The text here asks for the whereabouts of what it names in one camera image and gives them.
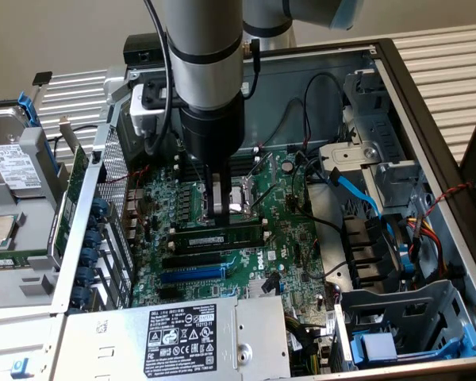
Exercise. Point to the short black expansion slot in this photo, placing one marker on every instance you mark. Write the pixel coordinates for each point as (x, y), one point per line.
(170, 293)

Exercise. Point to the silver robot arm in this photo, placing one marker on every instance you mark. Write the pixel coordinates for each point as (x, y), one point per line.
(202, 39)

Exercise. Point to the blue expansion slot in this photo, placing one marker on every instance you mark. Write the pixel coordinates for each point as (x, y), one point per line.
(192, 274)

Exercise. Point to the silver coin cell battery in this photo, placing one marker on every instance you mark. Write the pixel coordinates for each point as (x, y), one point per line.
(287, 166)

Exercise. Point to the black box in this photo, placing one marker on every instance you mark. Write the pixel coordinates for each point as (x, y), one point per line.
(140, 45)

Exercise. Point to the blue disk bay caddy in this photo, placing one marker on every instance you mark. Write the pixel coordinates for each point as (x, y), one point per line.
(377, 347)

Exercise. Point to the silver chipset heat sink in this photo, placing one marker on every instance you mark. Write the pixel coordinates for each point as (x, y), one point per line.
(256, 287)

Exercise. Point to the thin metal locking lever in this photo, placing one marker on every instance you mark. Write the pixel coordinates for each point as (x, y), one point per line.
(266, 197)
(198, 173)

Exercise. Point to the black fan shroud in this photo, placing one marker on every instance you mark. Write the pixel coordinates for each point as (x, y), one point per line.
(365, 250)

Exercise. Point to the metal drive cage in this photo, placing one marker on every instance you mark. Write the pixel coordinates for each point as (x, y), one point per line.
(349, 152)

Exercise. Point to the grey parts rack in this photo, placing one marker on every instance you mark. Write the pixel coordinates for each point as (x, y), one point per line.
(31, 222)

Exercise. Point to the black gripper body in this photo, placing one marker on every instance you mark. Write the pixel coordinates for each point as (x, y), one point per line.
(212, 131)

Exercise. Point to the blue case release latch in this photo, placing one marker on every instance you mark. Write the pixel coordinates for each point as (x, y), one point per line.
(20, 367)

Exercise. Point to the blue hard disk caddy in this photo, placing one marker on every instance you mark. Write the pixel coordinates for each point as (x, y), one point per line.
(25, 105)

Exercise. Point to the blue card retention latch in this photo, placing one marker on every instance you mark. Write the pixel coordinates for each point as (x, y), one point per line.
(85, 275)
(92, 222)
(92, 239)
(89, 257)
(80, 297)
(100, 207)

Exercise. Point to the black SATA plug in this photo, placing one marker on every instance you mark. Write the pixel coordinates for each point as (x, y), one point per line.
(271, 282)

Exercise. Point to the green motherboard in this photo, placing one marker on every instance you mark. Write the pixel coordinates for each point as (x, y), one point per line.
(285, 234)

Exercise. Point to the green graphics card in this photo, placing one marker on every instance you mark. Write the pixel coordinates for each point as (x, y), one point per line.
(77, 170)

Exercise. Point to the open metal PC case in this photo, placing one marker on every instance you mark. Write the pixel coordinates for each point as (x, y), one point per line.
(285, 79)

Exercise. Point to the long black expansion slot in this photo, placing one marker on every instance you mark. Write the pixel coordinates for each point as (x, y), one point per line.
(192, 260)

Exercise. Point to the metal CPU socket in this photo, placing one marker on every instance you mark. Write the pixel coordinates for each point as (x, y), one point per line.
(242, 194)

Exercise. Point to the grey metal disk bay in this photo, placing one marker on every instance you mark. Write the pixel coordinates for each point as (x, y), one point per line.
(420, 301)

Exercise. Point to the black capped metal post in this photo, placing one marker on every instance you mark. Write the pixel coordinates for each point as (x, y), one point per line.
(42, 78)

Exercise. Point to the grey power supply unit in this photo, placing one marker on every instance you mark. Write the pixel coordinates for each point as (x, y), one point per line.
(103, 349)

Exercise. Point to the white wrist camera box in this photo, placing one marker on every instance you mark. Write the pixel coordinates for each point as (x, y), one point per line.
(143, 115)

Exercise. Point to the silver hard disk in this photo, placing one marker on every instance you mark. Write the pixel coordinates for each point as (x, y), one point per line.
(4, 127)

